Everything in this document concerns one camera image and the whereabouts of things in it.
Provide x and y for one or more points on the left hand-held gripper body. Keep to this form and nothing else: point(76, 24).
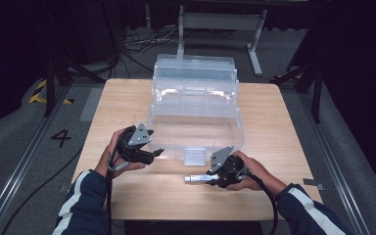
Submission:
point(132, 148)

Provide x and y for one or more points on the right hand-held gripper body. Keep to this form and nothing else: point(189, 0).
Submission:
point(230, 169)

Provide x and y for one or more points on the white tube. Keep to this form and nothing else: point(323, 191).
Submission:
point(197, 178)

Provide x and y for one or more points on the clear plastic storage box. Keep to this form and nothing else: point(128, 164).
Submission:
point(194, 104)

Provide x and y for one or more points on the person's left hand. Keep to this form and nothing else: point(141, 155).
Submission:
point(106, 166)

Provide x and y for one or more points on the person's right hand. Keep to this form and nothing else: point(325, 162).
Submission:
point(261, 178)

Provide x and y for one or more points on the grey tape piece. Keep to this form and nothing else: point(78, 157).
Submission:
point(311, 182)

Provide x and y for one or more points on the black metal stand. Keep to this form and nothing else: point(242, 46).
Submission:
point(49, 88)
point(317, 94)

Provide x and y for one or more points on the metal floor rail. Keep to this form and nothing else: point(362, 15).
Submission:
point(336, 156)
point(19, 169)

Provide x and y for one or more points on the grey metal table frame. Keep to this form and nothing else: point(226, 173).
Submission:
point(220, 21)

